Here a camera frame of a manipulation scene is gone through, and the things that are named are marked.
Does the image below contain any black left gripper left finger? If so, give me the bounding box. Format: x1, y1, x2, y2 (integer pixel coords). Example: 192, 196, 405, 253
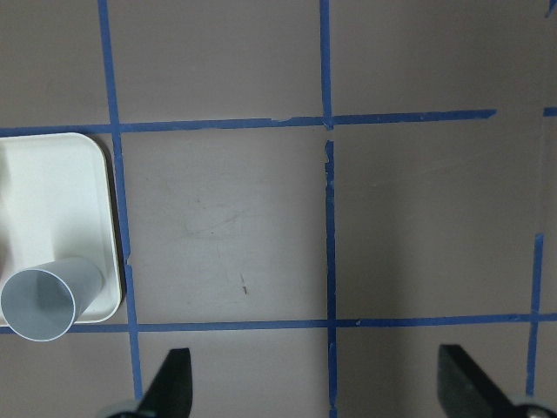
137, 348, 193, 418

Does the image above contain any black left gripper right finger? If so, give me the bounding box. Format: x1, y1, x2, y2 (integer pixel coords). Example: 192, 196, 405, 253
437, 345, 521, 417

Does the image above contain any light blue plastic cup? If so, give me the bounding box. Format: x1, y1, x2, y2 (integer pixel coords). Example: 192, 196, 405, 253
1, 257, 104, 342

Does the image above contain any white compartment tray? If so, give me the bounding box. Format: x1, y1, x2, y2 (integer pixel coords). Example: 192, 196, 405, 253
1, 132, 122, 324

